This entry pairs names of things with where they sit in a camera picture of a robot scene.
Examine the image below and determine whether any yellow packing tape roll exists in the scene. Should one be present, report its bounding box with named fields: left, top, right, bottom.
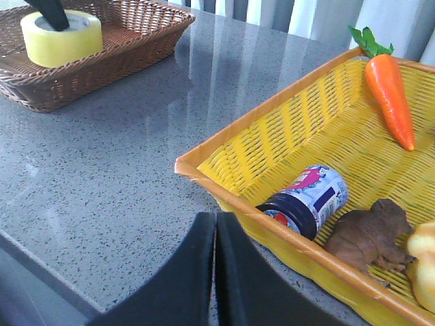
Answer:
left=20, top=10, right=103, bottom=68

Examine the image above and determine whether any brown wicker basket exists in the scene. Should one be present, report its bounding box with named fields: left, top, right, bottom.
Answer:
left=1, top=1, right=195, bottom=113

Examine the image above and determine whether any brown toy animal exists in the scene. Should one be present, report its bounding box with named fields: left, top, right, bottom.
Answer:
left=324, top=199, right=417, bottom=276

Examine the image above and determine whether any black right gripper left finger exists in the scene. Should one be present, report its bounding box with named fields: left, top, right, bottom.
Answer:
left=88, top=213, right=216, bottom=325

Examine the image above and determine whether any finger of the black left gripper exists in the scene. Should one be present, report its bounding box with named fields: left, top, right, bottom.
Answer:
left=25, top=0, right=70, bottom=31

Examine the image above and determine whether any yellow woven plastic basket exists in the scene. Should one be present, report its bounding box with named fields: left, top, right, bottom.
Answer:
left=175, top=48, right=434, bottom=325

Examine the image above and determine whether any orange toy carrot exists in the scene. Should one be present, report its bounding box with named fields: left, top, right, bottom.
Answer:
left=348, top=26, right=415, bottom=151

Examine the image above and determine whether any yellow toy bread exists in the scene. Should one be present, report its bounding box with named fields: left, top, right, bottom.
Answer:
left=406, top=220, right=434, bottom=312

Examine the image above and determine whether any small labelled jar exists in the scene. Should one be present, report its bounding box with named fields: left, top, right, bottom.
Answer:
left=256, top=164, right=349, bottom=240

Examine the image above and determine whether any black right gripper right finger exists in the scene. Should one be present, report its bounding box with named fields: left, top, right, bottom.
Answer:
left=215, top=212, right=343, bottom=325

